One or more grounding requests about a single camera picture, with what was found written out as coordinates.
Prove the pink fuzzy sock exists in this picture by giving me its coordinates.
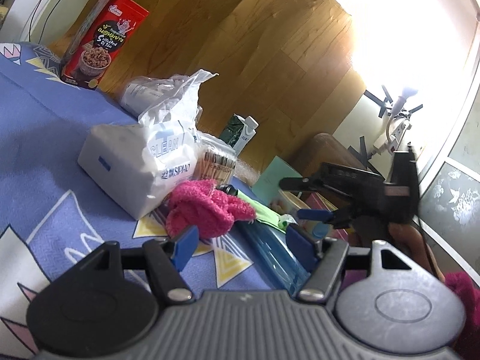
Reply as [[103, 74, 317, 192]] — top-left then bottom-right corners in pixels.
[[165, 180, 256, 239]]

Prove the green cloth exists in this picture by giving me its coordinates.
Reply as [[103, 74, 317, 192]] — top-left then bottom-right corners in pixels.
[[237, 190, 297, 233]]

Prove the pink macaron biscuit tin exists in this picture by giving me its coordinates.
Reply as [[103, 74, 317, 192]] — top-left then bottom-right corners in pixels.
[[297, 193, 348, 241]]

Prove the mint green mug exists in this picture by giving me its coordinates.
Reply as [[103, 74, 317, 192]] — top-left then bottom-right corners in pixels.
[[251, 156, 300, 205]]

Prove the patterned paper cup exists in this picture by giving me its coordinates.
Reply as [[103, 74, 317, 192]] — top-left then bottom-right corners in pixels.
[[269, 189, 309, 223]]

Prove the brown chair backrest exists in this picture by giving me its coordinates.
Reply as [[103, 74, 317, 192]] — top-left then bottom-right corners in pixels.
[[287, 133, 367, 176]]

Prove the blue plastic pencil case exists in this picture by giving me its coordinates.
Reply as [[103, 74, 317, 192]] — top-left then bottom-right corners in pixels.
[[235, 221, 309, 296]]

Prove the small black object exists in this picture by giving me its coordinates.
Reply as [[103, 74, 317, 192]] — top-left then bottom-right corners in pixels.
[[216, 184, 239, 197]]

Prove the white power strip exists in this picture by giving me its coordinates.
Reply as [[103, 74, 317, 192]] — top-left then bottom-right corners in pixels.
[[372, 119, 410, 155]]

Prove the green white drink carton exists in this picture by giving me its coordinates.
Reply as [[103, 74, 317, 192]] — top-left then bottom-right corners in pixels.
[[220, 114, 259, 156]]

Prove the cotton swab box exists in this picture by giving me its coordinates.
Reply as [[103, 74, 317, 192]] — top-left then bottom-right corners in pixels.
[[193, 131, 237, 185]]

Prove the white tissue pack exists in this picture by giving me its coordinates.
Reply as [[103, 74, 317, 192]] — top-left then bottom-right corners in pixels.
[[78, 69, 214, 219]]

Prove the clear crumpled plastic bag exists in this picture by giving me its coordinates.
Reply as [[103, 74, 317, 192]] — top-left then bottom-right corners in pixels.
[[119, 75, 189, 118]]

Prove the red cereal box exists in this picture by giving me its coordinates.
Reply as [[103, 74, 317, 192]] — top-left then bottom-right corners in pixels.
[[60, 0, 149, 89]]

